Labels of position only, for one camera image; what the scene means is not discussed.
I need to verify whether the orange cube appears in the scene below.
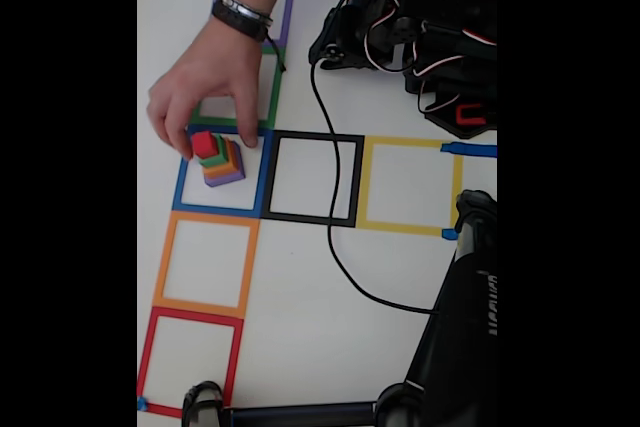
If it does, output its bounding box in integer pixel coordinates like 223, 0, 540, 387
202, 139, 240, 179

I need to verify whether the black square frame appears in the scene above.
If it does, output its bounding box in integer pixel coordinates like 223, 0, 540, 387
259, 130, 365, 228

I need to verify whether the orange square frame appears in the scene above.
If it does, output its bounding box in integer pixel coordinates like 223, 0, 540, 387
152, 210, 261, 319

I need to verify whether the small red cube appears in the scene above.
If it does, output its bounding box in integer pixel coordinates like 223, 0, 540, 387
191, 130, 217, 159

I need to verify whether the thin metal bracelet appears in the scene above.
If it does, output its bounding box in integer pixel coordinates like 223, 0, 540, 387
218, 0, 275, 27

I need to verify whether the red base clamp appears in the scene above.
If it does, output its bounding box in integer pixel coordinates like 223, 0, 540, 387
454, 103, 487, 127

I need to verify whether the yellow square frame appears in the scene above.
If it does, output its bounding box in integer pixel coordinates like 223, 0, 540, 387
355, 135, 464, 237

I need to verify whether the green cube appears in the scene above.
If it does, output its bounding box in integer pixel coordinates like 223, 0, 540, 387
198, 134, 227, 168

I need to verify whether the large purple cube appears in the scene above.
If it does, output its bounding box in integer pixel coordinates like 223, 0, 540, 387
203, 146, 246, 188

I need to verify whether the black wrist strap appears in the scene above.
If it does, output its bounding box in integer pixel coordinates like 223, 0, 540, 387
210, 0, 288, 73

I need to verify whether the black camera cable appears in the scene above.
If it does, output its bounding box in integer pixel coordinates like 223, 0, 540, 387
309, 60, 441, 316

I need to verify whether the black camera tripod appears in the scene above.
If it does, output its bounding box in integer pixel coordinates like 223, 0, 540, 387
180, 190, 498, 427

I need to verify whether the person's right hand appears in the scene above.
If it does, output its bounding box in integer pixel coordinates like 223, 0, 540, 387
147, 16, 265, 162

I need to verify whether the thin servo wire loop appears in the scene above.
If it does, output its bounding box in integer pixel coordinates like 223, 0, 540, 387
363, 21, 419, 73

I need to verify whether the blue square frame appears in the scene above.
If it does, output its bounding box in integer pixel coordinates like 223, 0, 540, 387
172, 124, 275, 218

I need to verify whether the green square frame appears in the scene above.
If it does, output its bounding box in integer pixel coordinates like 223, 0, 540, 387
191, 45, 286, 129

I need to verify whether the purple square frame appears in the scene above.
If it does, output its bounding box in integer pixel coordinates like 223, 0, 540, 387
212, 0, 297, 51

